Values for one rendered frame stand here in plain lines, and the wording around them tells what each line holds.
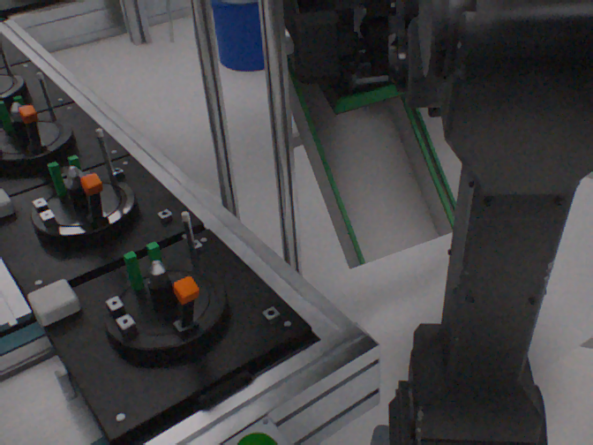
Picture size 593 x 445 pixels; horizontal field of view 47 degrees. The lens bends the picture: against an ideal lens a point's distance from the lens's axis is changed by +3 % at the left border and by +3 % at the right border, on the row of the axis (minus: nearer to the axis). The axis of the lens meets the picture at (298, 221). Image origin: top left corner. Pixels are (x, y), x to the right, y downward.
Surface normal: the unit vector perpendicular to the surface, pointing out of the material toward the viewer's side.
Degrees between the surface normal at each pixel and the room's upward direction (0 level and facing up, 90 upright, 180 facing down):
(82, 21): 90
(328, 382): 90
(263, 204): 0
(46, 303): 0
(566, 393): 0
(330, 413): 90
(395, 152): 45
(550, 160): 108
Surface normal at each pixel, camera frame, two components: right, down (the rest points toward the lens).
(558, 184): -0.04, 0.82
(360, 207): 0.26, -0.20
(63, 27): 0.58, 0.46
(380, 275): -0.06, -0.80
